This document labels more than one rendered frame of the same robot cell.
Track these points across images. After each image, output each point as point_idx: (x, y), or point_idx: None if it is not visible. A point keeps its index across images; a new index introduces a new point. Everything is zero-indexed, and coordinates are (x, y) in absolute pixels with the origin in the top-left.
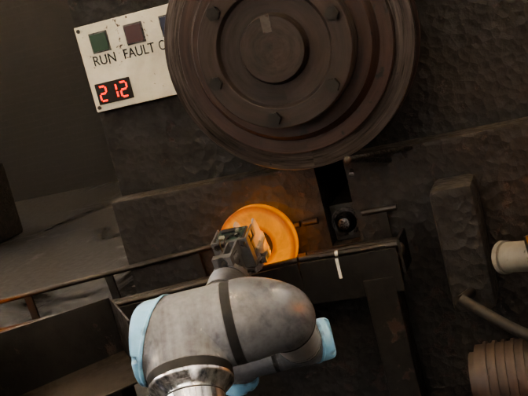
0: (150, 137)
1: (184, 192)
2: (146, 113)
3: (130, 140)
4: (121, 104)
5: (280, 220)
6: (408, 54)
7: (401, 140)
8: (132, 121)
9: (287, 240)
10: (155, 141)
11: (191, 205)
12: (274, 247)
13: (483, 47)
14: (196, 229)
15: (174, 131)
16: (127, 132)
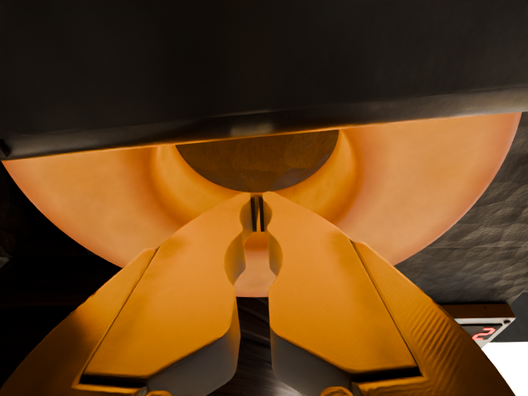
0: (457, 270)
1: (465, 243)
2: (436, 294)
3: (499, 271)
4: (467, 320)
5: (114, 262)
6: None
7: None
8: (469, 289)
9: (53, 192)
10: (452, 265)
11: (471, 217)
12: (135, 173)
13: None
14: (515, 155)
15: (405, 272)
16: (492, 280)
